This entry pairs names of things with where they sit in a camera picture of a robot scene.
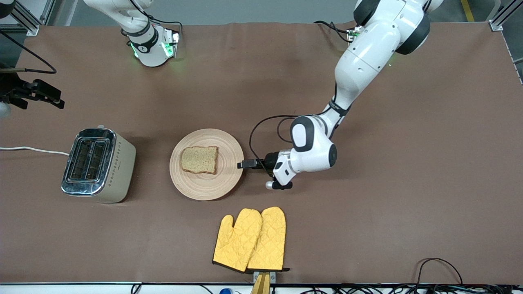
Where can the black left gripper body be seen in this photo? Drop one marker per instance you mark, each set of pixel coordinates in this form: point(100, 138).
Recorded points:
point(270, 159)

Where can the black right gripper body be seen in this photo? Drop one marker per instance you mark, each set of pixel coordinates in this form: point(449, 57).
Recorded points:
point(13, 92)

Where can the slice of brown toast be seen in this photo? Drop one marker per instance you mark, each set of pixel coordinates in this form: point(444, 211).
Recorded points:
point(199, 160)

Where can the round light wooden plate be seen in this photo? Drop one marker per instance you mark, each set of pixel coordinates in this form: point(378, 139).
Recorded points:
point(204, 188)

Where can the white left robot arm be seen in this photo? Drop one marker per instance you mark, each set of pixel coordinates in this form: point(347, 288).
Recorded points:
point(367, 57)

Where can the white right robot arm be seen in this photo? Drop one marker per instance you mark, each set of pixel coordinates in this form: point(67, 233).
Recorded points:
point(151, 53)

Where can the yellow quilted oven mitt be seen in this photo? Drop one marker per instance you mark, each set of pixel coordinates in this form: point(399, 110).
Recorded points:
point(269, 241)
point(237, 245)

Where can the beige chrome two-slot toaster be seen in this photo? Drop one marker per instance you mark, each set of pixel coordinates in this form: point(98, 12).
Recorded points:
point(118, 171)

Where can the brown table cover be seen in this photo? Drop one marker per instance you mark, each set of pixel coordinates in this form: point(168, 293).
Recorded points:
point(367, 245)

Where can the small blue cap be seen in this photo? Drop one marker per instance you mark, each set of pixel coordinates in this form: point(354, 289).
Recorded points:
point(225, 291)

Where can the aluminium frame post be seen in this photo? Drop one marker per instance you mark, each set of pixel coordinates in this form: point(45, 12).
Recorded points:
point(32, 28)
point(496, 24)

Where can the small metal bracket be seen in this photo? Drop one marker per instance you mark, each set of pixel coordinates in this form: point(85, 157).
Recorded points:
point(273, 277)

